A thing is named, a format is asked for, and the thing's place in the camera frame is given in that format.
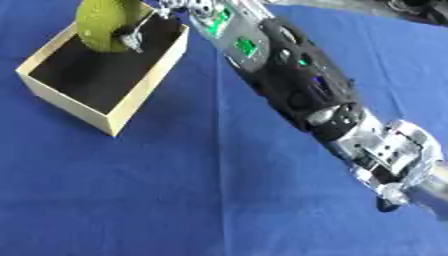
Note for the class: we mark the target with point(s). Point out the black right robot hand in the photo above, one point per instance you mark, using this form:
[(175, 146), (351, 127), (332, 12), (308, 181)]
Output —
[(129, 37)]

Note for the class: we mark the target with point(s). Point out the green bumpy toy fruit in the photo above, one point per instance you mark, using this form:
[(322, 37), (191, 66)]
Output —
[(104, 23)]

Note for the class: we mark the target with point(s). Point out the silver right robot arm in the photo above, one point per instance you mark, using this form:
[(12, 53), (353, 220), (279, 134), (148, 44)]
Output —
[(303, 83)]

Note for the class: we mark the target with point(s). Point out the tan cardboard box black inside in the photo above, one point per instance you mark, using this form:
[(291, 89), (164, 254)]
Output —
[(99, 76)]

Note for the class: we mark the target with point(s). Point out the black chair base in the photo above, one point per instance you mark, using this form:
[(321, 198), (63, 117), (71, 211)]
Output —
[(421, 9)]

